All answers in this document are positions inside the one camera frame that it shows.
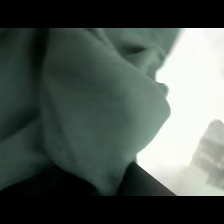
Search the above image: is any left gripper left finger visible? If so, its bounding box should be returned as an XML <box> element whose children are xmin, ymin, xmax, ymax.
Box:
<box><xmin>0</xmin><ymin>163</ymin><xmax>100</xmax><ymax>196</ymax></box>

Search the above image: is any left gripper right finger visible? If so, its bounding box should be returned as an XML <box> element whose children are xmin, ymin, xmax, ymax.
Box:
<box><xmin>120</xmin><ymin>161</ymin><xmax>177</xmax><ymax>196</ymax></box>

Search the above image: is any grey garment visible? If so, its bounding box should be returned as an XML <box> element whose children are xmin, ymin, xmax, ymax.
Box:
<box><xmin>0</xmin><ymin>28</ymin><xmax>186</xmax><ymax>196</ymax></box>

